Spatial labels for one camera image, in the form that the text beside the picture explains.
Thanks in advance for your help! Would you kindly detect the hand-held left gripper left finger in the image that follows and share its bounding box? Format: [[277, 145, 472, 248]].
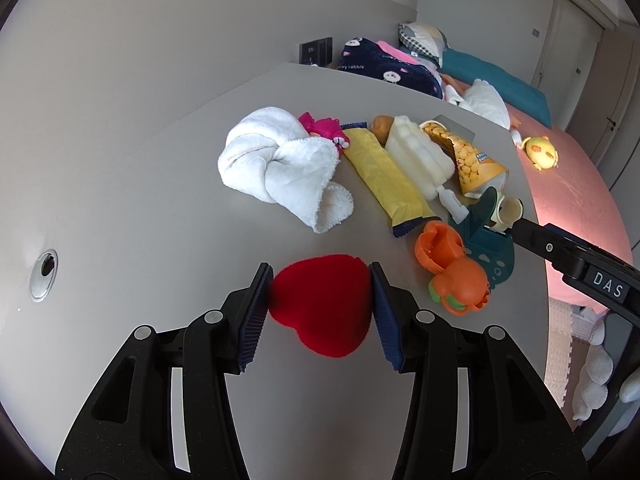
[[55, 262, 275, 480]]

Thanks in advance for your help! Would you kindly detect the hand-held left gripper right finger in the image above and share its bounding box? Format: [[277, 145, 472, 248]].
[[368, 261, 587, 480]]

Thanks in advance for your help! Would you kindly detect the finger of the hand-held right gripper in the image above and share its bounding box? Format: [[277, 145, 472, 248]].
[[510, 217, 591, 277]]

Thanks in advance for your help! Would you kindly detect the dark teal plastic toy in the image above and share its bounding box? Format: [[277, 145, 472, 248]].
[[446, 186, 515, 291]]

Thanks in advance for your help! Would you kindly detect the red plush heart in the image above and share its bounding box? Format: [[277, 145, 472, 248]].
[[268, 255, 375, 359]]

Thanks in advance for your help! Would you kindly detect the orange plastic toy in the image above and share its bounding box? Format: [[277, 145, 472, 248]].
[[414, 220, 492, 317]]

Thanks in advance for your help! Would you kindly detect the small white plastic bottle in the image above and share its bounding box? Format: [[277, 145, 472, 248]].
[[436, 186, 468, 221]]

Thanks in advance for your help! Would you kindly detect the orange snack bag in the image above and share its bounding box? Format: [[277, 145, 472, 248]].
[[419, 120, 510, 200]]

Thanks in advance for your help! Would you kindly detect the white towel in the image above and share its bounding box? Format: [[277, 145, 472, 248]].
[[217, 106, 355, 234]]

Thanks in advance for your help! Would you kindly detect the pink dinosaur toy doll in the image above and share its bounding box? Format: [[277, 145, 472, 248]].
[[298, 112, 352, 153]]

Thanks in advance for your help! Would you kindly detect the person's right hand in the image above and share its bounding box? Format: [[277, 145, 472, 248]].
[[570, 311, 617, 422]]

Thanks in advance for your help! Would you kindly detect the bed with pink sheet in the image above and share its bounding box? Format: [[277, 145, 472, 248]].
[[440, 72, 633, 311]]

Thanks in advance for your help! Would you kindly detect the yellow chick plush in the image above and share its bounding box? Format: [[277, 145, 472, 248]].
[[517, 135, 559, 171]]

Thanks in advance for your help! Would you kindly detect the yellow snack packet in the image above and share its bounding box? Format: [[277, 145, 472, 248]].
[[341, 121, 442, 239]]

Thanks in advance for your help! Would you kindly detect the white room door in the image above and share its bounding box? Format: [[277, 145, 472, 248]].
[[590, 30, 640, 191]]

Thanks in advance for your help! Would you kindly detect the white goose plush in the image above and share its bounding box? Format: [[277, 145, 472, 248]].
[[445, 78, 511, 128]]

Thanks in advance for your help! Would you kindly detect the teal bolster pillow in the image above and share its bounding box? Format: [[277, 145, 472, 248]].
[[440, 49, 552, 128]]

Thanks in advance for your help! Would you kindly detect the brown bread-shaped toy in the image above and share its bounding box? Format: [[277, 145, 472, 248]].
[[370, 115, 396, 146]]

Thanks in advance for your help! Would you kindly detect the white wardrobe door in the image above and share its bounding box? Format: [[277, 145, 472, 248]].
[[530, 0, 606, 96]]

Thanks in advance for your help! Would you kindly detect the silver desk grommet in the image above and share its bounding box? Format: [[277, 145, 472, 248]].
[[30, 249, 58, 302]]

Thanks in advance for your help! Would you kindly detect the navy printed blanket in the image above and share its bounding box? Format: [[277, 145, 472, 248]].
[[341, 37, 446, 100]]

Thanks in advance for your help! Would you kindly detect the checkered patchwork pillow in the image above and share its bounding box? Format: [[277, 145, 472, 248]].
[[398, 22, 451, 68]]

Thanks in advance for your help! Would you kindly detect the pink cloth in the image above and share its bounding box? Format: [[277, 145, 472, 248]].
[[377, 40, 421, 63]]

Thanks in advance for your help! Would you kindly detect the black wall panel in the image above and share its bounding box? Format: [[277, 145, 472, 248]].
[[299, 36, 333, 67]]

